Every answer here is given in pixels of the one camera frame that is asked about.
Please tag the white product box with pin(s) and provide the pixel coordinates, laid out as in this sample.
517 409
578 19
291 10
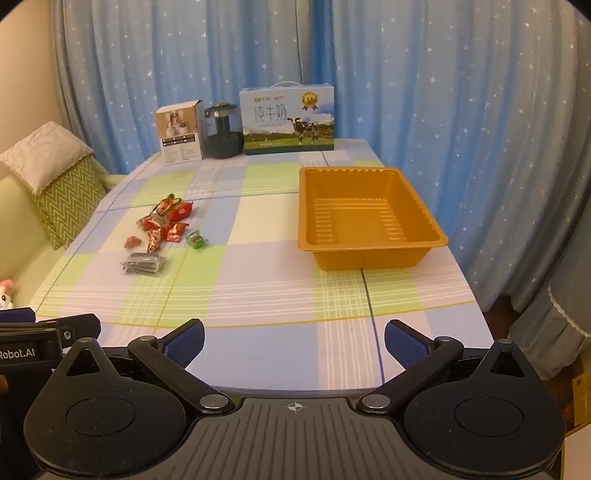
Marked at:
180 134

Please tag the blue star curtain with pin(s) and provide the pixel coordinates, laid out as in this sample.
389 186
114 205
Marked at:
184 55
461 115

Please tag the grey foil snack pack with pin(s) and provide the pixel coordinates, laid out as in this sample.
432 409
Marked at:
143 264

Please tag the small red candy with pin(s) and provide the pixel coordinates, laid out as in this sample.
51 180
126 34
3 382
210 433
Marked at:
132 242

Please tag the pale green sofa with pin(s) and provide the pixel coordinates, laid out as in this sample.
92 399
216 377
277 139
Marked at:
18 240

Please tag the dark glass jar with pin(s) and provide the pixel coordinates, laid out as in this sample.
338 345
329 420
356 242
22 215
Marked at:
224 134

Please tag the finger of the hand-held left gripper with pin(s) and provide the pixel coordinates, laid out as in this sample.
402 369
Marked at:
16 315
81 327

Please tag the white plush toy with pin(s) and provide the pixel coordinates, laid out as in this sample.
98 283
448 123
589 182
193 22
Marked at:
5 295

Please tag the grey curtain with lace trim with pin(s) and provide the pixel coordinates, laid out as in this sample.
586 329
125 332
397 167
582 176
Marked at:
558 341

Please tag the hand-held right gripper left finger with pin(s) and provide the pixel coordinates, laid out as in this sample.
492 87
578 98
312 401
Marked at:
184 344

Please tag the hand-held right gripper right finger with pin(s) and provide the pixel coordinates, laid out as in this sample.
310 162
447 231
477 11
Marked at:
404 344

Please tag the green zigzag cushion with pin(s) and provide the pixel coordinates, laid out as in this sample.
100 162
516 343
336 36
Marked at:
69 203

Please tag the orange plastic tray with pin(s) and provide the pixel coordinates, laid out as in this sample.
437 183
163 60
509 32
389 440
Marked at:
360 226

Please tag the green candy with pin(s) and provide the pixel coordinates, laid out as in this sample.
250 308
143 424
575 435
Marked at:
196 240

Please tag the white quilted cushion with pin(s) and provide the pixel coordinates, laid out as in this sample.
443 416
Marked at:
46 152

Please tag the pile of snack packets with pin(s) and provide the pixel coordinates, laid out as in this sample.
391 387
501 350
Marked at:
164 219

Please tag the checked tablecloth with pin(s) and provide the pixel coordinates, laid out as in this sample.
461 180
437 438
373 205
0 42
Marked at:
258 281

